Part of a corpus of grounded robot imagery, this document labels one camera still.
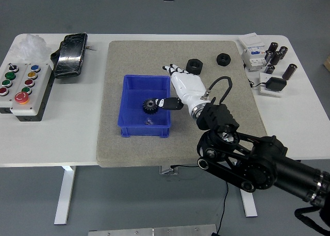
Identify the white circuit breaker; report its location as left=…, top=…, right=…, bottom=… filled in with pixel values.
left=237, top=32, right=268, bottom=72

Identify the black plug adapter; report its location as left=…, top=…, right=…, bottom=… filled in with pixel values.
left=265, top=77, right=287, bottom=92

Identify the large black gear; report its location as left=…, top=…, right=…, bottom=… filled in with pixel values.
left=141, top=98, right=158, bottom=115

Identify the black floor cable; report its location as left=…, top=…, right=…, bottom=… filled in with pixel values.
left=170, top=164, right=229, bottom=236

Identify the white emergency stop button box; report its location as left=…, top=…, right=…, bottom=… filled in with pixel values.
left=9, top=63, right=54, bottom=123

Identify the white selector switch button box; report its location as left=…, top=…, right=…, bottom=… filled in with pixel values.
left=0, top=62, right=28, bottom=115

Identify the grey-brown mat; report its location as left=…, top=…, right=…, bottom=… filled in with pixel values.
left=95, top=40, right=271, bottom=168

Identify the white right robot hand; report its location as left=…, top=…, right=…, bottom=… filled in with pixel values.
left=154, top=64, right=209, bottom=113

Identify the white socket plate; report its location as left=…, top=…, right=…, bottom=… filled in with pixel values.
left=257, top=72, right=284, bottom=98

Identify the crumpled clear plastic wrap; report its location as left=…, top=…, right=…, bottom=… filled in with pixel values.
left=9, top=33, right=52, bottom=64

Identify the black plug cord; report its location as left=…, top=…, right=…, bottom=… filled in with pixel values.
left=247, top=78, right=268, bottom=89

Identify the small black hex nut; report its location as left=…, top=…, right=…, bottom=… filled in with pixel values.
left=216, top=53, right=232, bottom=66

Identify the black foot pedal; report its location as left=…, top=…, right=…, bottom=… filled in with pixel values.
left=50, top=32, right=88, bottom=79

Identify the grey metal table bracket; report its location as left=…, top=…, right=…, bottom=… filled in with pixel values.
left=158, top=165, right=179, bottom=175

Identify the silver metal plate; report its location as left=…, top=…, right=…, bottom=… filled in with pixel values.
left=88, top=224, right=220, bottom=236

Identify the large black hex nut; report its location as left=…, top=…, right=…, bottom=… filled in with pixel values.
left=186, top=58, right=204, bottom=75

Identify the blue plastic box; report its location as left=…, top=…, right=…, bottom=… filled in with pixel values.
left=117, top=75, right=172, bottom=139

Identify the white table leg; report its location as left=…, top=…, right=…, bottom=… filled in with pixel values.
left=239, top=188, right=258, bottom=218
left=53, top=165, right=77, bottom=225

